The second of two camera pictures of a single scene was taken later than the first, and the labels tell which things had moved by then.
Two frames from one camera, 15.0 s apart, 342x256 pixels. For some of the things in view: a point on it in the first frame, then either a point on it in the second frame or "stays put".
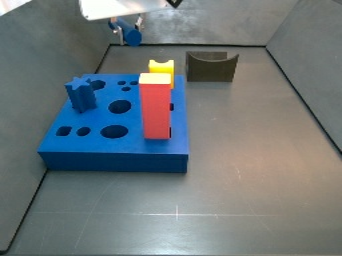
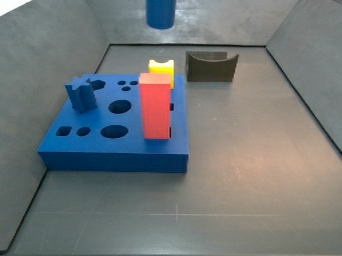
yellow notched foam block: (163, 67) stays put
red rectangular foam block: (155, 87) stays put
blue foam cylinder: (131, 34) -> (160, 13)
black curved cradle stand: (210, 66) stays put
